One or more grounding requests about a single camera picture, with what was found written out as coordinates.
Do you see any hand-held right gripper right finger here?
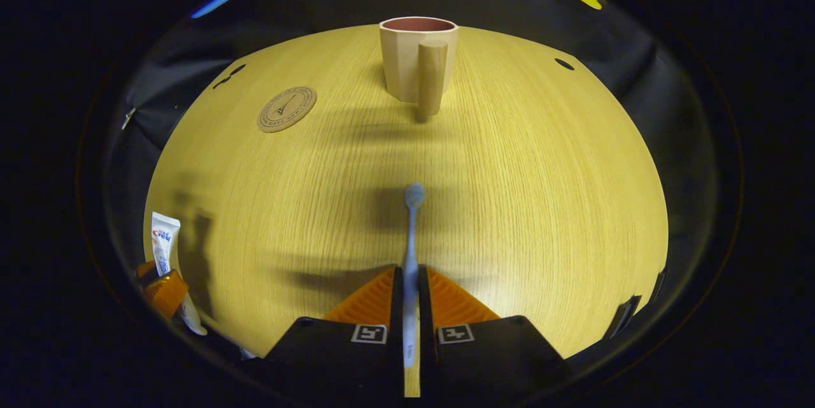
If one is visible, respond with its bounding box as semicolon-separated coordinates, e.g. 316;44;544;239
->
417;266;574;399

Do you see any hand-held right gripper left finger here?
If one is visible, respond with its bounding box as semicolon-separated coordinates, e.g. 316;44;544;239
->
264;266;406;399

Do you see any white toothpaste tube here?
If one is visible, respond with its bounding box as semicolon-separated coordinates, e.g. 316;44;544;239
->
151;212;208;336

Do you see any pale blue toothbrush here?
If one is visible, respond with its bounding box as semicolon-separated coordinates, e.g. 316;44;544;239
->
402;183;426;369

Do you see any round cork coaster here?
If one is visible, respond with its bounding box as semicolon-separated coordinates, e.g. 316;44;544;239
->
257;86;317;134

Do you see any beige cup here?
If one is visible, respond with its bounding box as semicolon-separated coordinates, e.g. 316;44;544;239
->
379;16;460;117

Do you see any wooden desktop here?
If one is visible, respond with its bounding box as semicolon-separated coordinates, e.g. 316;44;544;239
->
143;25;669;396

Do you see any black backdrop cloth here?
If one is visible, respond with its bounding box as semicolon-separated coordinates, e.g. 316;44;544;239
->
105;0;720;358

